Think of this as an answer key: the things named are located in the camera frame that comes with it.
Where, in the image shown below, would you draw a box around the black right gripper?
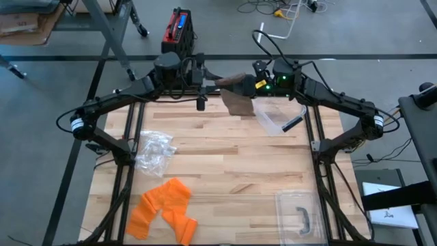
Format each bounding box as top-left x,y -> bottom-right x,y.
240,59 -> 276,99

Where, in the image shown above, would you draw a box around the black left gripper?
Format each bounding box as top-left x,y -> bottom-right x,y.
188,52 -> 225,112

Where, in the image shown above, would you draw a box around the clear plastic box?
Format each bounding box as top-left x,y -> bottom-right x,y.
253,96 -> 307,137

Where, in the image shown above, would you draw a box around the clear plastic lid black handle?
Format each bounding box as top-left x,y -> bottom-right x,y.
274,190 -> 328,246

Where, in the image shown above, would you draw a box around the orange elastic bandage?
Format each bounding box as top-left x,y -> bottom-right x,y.
125,177 -> 199,246

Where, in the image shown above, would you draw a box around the white T-shaped pipe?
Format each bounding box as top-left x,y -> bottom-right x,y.
256,0 -> 304,46

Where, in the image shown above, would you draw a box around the red black power station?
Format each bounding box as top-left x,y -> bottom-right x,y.
160,6 -> 197,61

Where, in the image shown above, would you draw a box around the crumpled clear plastic bag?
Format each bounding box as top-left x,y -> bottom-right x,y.
135,129 -> 178,178

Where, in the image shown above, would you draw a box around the black table clamp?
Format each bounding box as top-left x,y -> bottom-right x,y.
85,143 -> 107,154

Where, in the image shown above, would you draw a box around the grey flat case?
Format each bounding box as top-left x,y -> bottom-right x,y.
354,168 -> 407,192

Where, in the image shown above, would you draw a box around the grey black equipment stand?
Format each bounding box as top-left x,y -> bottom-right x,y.
361,81 -> 437,246

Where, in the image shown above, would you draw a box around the white paper sheet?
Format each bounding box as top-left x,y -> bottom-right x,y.
361,182 -> 419,230

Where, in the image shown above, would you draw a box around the grey plastic sheet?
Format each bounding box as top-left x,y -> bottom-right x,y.
0,0 -> 61,15

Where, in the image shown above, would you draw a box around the brown cardboard box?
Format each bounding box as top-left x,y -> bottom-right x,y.
0,3 -> 66,47

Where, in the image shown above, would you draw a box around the grey table leg with caster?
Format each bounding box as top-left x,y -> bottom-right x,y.
0,54 -> 27,80

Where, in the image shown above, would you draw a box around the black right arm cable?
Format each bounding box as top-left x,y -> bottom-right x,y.
251,29 -> 298,68

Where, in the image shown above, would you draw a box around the tangled floor cables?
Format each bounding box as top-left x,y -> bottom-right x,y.
236,0 -> 337,22

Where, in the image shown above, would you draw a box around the grey metal table frame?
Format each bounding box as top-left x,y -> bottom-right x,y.
51,0 -> 151,83

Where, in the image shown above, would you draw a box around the black aluminium rig frame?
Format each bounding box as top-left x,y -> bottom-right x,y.
80,88 -> 375,246

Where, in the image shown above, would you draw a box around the black floor cable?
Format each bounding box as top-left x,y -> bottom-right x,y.
351,136 -> 423,168

